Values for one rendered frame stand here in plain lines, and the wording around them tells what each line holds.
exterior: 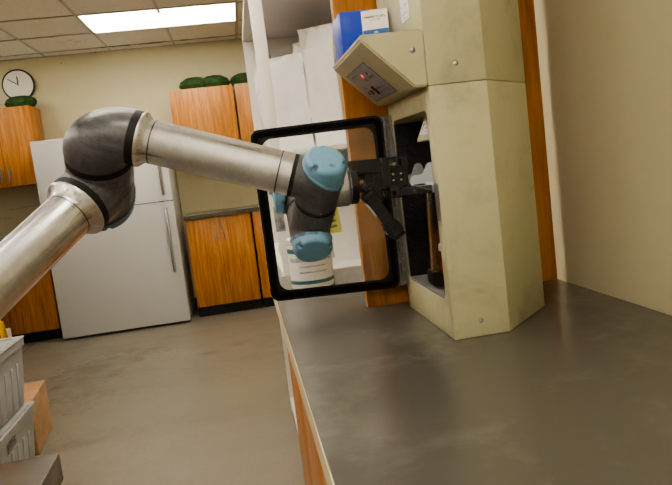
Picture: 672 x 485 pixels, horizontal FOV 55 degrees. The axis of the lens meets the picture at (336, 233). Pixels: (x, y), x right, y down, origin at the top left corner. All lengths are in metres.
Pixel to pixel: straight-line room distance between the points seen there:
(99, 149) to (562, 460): 0.83
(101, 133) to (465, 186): 0.64
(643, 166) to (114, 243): 5.24
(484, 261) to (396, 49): 0.42
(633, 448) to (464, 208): 0.55
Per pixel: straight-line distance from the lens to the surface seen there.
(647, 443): 0.84
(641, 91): 1.41
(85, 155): 1.16
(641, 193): 1.43
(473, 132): 1.21
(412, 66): 1.19
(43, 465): 1.00
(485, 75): 1.23
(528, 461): 0.79
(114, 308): 6.24
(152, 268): 6.12
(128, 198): 1.25
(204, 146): 1.10
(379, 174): 1.29
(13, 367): 3.39
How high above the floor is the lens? 1.29
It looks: 6 degrees down
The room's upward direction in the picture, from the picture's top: 7 degrees counter-clockwise
